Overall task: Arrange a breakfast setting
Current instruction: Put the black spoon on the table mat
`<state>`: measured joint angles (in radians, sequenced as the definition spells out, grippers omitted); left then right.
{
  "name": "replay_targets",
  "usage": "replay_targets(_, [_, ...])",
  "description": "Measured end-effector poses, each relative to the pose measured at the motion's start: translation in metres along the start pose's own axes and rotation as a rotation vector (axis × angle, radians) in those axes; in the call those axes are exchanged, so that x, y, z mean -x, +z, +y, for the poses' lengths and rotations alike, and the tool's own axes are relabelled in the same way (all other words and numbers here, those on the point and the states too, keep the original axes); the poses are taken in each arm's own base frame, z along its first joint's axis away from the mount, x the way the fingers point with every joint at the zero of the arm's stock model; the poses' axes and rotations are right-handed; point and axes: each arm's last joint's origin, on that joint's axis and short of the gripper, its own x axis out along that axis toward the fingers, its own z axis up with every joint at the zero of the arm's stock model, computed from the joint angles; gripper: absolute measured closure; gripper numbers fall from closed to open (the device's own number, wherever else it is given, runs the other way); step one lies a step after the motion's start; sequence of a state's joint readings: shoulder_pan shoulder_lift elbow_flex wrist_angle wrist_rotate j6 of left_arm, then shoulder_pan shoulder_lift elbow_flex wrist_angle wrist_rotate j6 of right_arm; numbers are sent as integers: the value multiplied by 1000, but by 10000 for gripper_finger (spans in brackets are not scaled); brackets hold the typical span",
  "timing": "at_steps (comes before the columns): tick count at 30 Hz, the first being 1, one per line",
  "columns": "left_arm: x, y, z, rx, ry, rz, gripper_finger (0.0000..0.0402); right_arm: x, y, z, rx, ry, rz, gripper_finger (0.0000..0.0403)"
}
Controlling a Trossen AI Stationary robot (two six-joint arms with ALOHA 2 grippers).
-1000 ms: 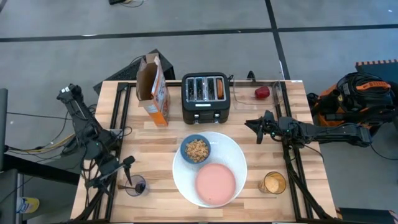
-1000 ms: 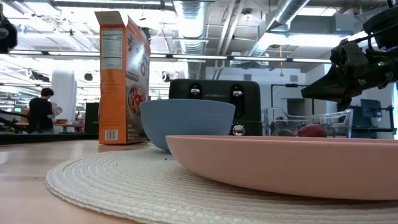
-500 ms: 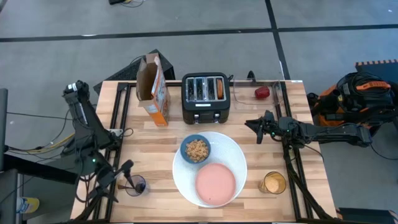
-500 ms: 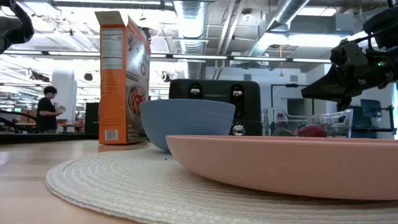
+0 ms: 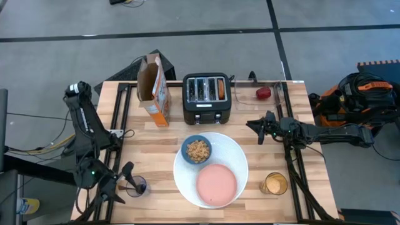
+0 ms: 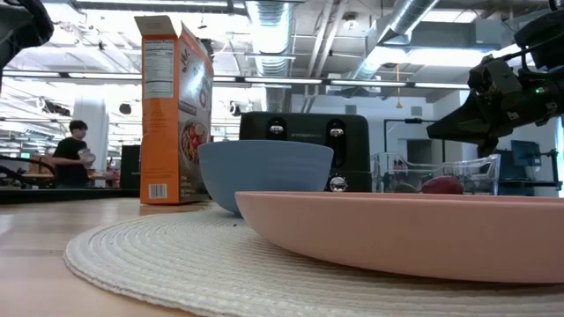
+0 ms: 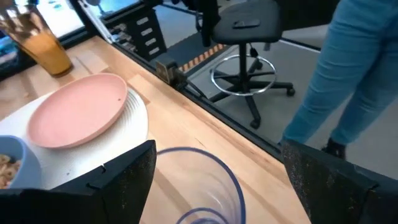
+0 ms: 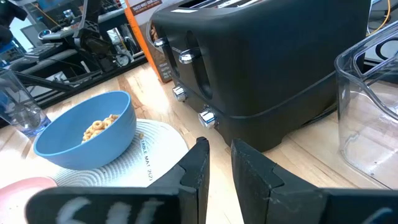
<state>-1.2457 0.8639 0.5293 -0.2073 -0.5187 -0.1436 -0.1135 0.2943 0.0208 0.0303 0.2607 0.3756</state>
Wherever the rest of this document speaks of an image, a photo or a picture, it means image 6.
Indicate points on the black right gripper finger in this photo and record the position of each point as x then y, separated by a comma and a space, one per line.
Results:
491, 145
467, 121

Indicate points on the red apple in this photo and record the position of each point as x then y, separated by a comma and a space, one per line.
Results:
442, 186

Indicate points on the pink plate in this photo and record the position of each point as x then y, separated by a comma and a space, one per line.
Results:
396, 233

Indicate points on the orange cereal box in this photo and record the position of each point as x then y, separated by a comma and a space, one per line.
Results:
161, 145

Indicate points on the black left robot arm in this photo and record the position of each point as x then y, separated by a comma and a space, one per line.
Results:
35, 22

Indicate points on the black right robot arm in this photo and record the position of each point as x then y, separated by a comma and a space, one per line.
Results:
546, 39

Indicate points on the clear plastic container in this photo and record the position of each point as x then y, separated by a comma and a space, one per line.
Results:
480, 176

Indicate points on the dark office desk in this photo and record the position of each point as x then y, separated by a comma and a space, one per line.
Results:
506, 176

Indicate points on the computer monitor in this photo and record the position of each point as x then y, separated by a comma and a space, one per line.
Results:
526, 153

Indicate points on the black toaster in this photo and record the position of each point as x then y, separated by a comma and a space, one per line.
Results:
308, 127

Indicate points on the blue bowl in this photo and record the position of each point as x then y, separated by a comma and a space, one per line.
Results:
264, 171

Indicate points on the black round ceiling fixture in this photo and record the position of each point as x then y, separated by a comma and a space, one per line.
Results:
234, 108
125, 108

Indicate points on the white round woven placemat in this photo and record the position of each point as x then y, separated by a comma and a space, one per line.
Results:
176, 264

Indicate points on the black cabinet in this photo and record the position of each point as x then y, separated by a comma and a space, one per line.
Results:
130, 167

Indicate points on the white round column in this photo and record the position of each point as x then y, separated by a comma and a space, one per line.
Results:
99, 132

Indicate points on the person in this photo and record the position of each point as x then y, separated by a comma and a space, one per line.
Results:
70, 163

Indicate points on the cardboard boxes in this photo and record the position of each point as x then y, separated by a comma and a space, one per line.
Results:
42, 165

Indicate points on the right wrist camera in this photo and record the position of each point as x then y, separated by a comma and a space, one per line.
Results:
495, 75

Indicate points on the ceiling light rail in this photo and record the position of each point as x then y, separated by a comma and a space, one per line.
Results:
282, 80

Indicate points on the silver ribbed ventilation duct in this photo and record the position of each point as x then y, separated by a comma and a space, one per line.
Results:
271, 44

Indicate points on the black aluminium table frame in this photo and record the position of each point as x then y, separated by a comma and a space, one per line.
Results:
66, 196

